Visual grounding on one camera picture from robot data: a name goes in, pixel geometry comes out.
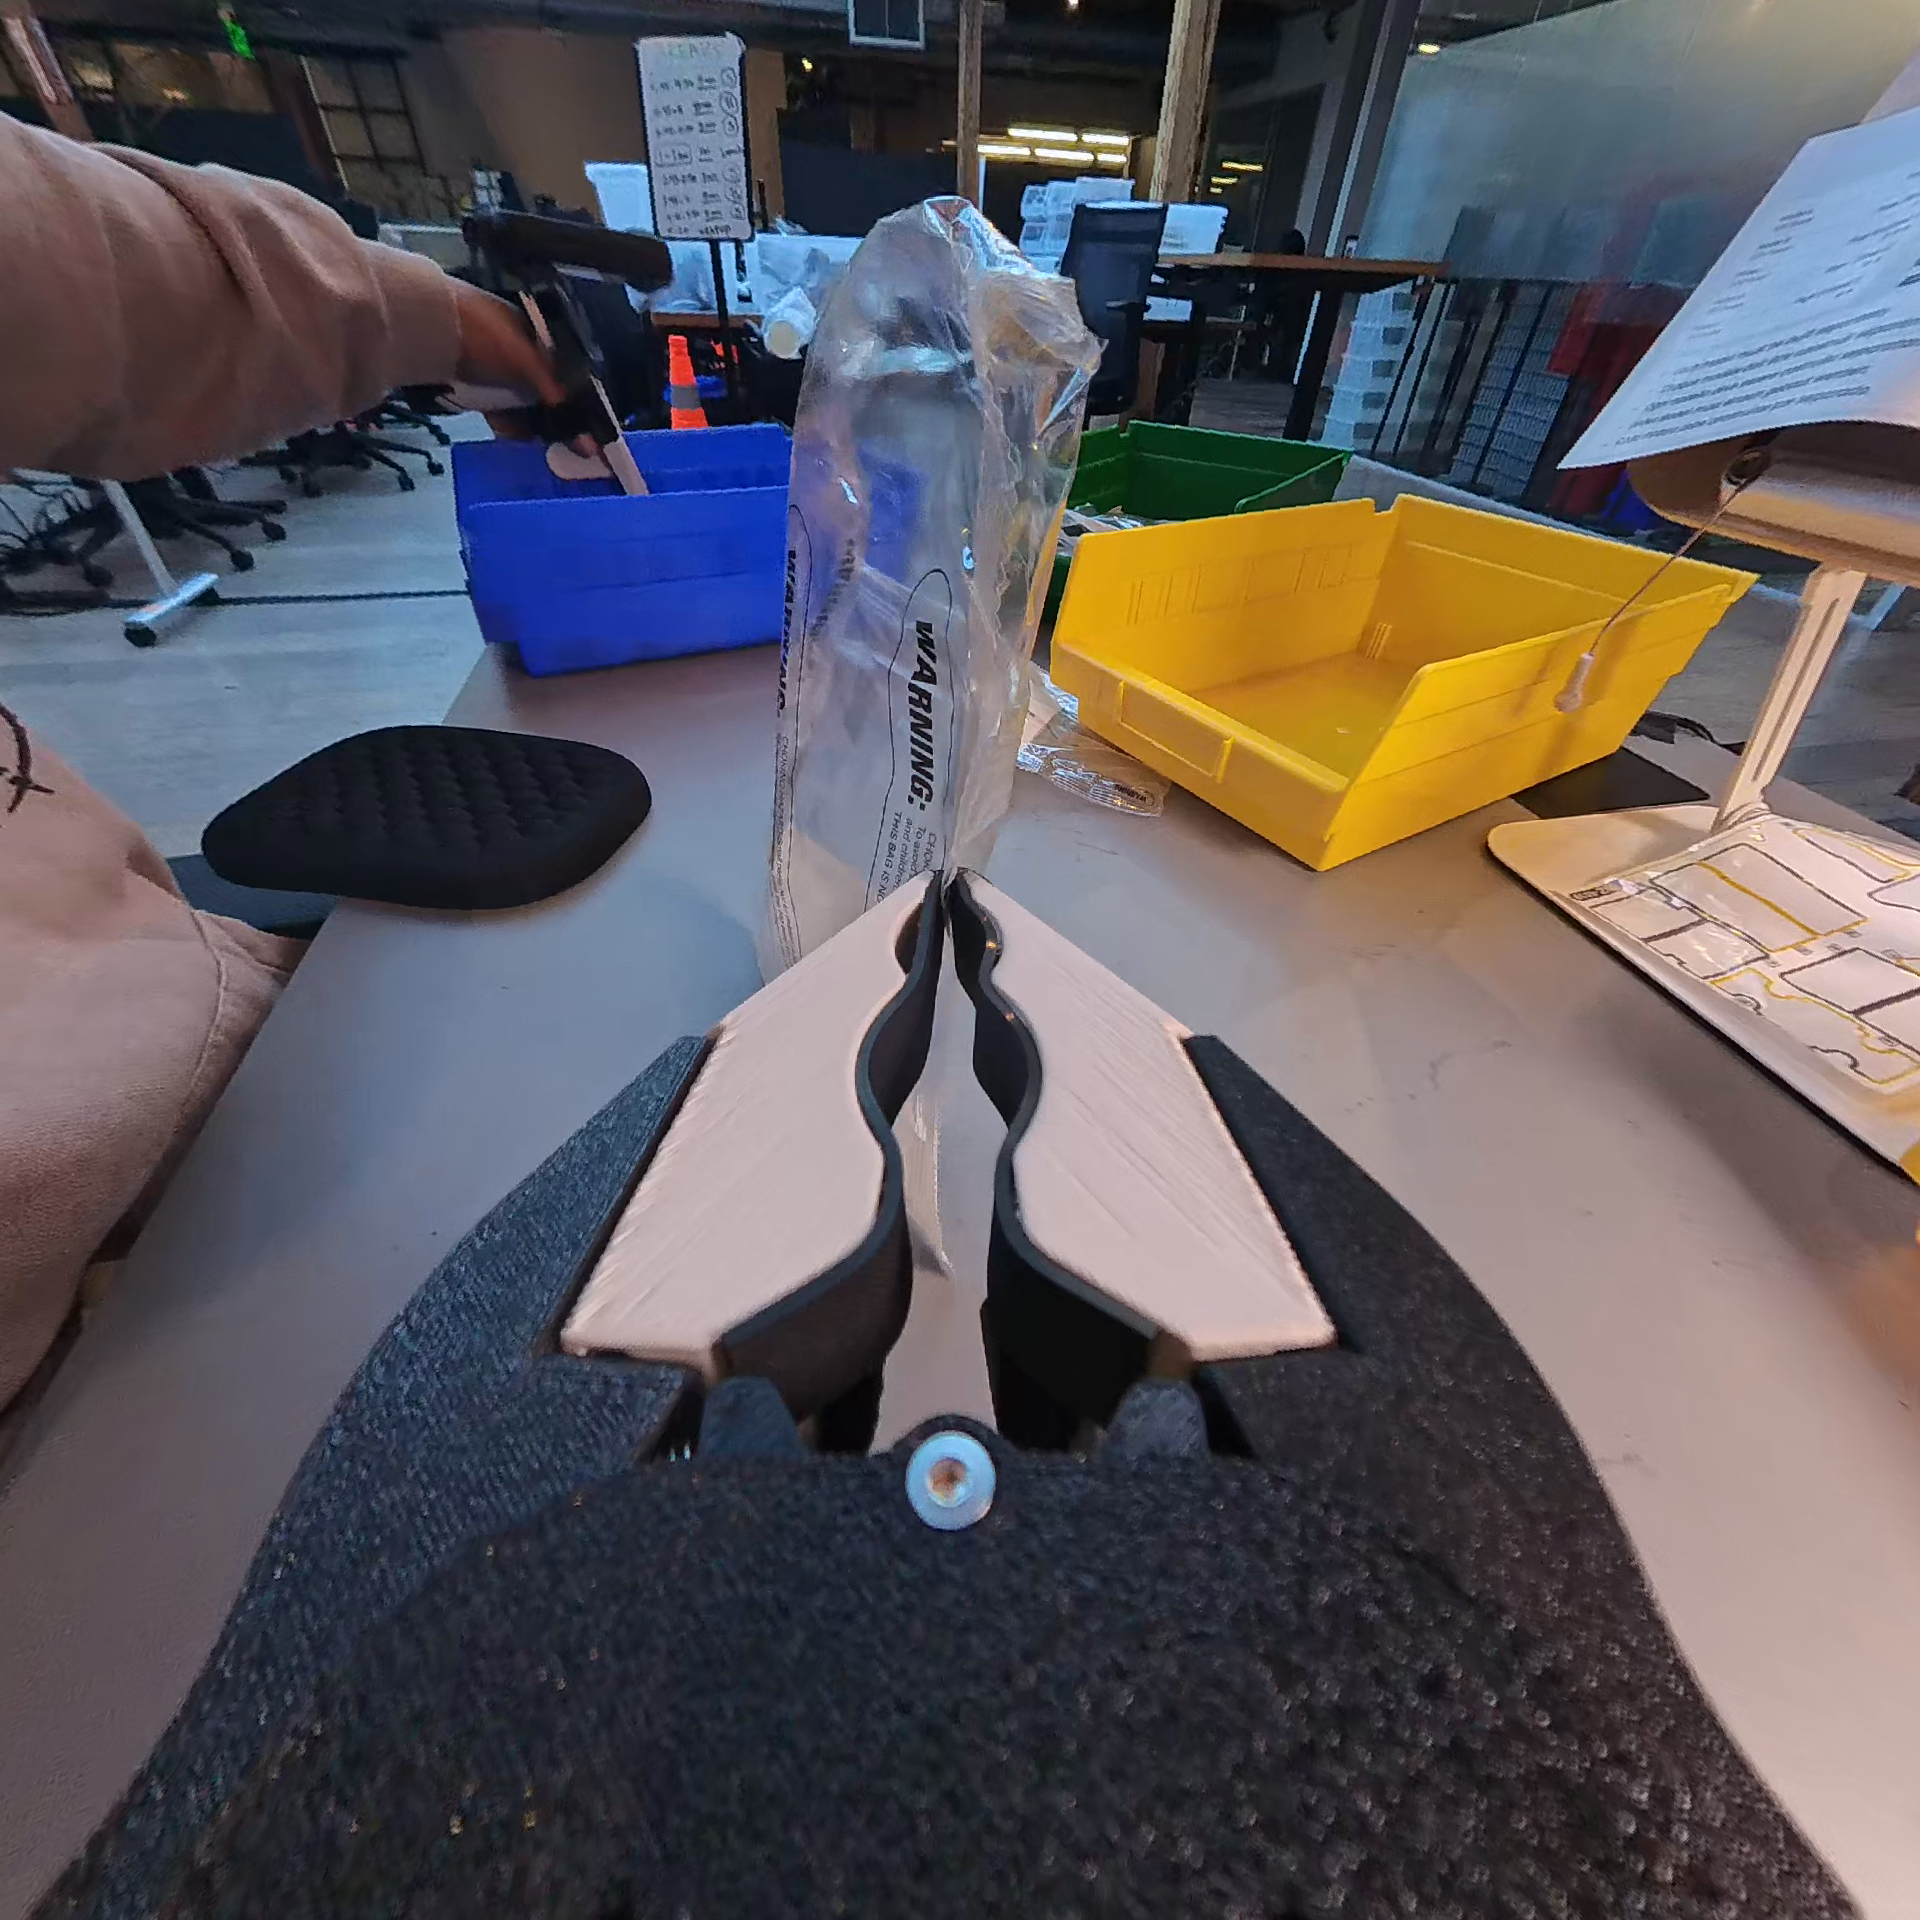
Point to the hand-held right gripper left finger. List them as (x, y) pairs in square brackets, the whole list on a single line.
[(751, 1186)]

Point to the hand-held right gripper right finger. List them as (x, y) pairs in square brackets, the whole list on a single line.
[(1171, 1186)]

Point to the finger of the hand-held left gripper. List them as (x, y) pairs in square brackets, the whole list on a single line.
[(622, 466)]

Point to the large clear labelled bag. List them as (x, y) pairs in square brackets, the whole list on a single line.
[(915, 540)]

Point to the clear plastic bag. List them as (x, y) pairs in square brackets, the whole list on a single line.
[(1086, 758)]

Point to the yellow bin with grey parts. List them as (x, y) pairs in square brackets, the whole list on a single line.
[(1411, 721)]

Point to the green bin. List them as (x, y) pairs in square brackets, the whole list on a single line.
[(1201, 476)]

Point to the person's left forearm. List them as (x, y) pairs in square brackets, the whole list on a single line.
[(211, 301)]

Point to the person's left hand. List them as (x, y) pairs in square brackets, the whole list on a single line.
[(506, 356)]

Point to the orange traffic cone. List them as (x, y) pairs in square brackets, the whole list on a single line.
[(689, 384)]

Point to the blue bin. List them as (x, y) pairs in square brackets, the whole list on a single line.
[(631, 573)]

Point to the white paper sign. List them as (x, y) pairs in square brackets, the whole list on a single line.
[(692, 136)]

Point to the black office chair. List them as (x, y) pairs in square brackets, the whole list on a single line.
[(1111, 301), (346, 452), (136, 526)]

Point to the black textured pad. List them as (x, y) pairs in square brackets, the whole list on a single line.
[(434, 816)]

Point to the white sticker sheet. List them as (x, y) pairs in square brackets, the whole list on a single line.
[(1772, 946)]

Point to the person's beige sweatshirt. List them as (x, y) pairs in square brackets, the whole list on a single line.
[(105, 1052)]

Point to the dark wooden table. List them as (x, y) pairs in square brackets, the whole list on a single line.
[(1292, 278)]

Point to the white stand pole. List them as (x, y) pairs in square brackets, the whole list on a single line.
[(1793, 690)]

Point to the white book stand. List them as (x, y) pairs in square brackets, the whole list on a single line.
[(1815, 496)]

